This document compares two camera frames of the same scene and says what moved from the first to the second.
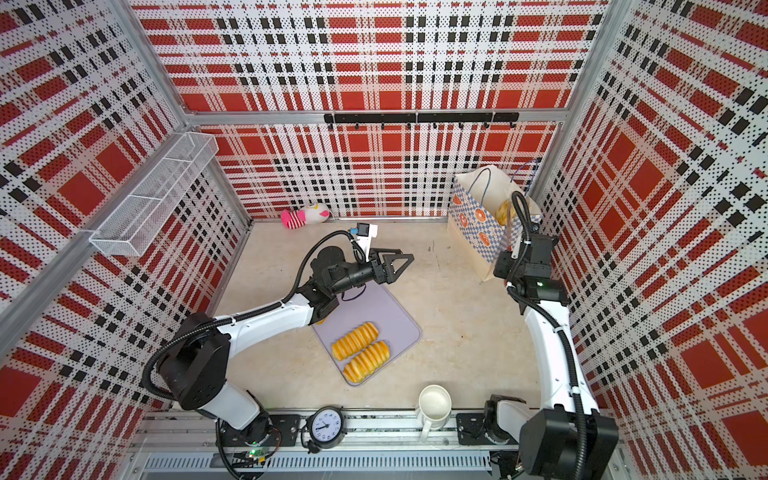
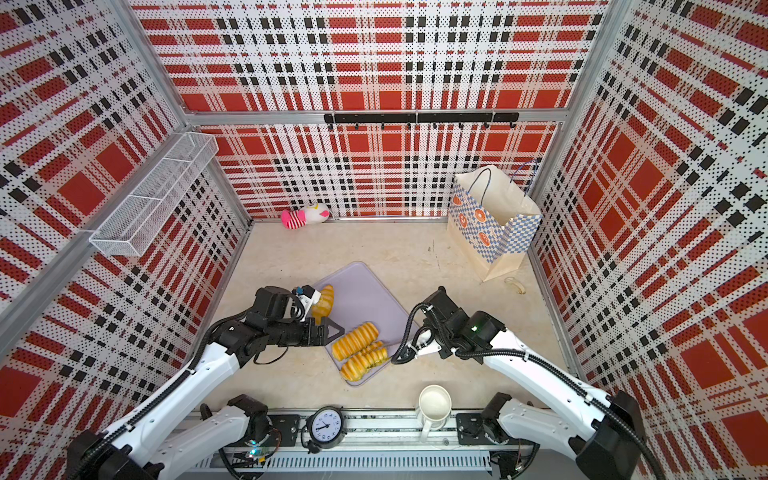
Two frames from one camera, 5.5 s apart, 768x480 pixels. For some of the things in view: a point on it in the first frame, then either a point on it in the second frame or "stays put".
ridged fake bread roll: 368,361 stays put
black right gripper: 505,261 to 445,352
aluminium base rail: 374,447 stays put
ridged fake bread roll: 359,338 stays put
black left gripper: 388,273 to 320,338
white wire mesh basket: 138,218 stays put
